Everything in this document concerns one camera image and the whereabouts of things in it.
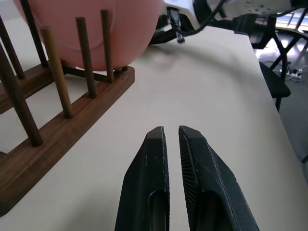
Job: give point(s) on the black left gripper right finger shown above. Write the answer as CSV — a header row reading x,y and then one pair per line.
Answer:
x,y
207,178

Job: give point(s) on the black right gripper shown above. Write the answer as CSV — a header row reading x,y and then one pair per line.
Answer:
x,y
261,31

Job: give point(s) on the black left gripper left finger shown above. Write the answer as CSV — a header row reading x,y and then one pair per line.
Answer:
x,y
144,173

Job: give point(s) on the dark wooden dish rack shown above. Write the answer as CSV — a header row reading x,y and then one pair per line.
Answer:
x,y
72,113

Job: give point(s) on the white power strip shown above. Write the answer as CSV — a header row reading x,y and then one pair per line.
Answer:
x,y
295,73

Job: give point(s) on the black chair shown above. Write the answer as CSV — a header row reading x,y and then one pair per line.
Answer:
x,y
276,84

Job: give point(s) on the white robot body shell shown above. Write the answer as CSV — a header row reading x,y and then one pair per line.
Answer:
x,y
190,12

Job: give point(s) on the pink plate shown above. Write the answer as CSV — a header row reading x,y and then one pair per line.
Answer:
x,y
67,24

